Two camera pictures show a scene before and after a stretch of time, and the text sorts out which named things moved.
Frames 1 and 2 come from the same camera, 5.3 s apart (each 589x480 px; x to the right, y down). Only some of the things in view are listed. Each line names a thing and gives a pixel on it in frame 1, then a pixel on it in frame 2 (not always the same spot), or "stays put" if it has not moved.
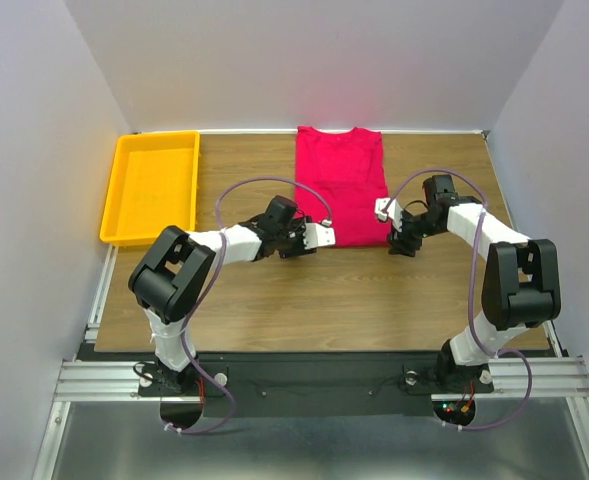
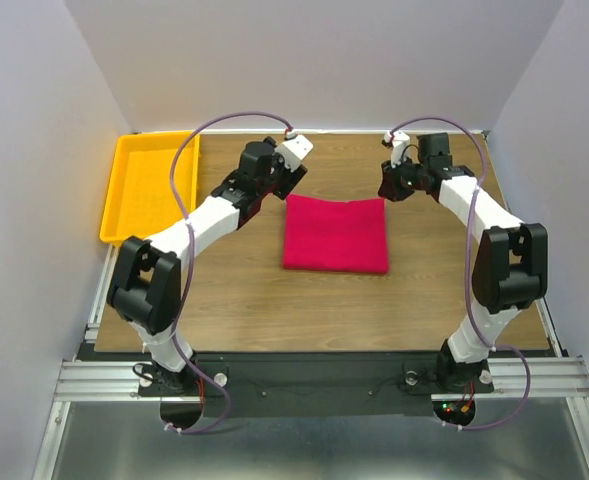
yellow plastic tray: x=153 y=184 stays put
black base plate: x=300 y=384 stays put
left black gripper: x=300 y=249 -> x=289 y=178
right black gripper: x=397 y=240 -> x=388 y=187
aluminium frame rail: x=91 y=381 stays put
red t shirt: x=348 y=169 -> x=335 y=235
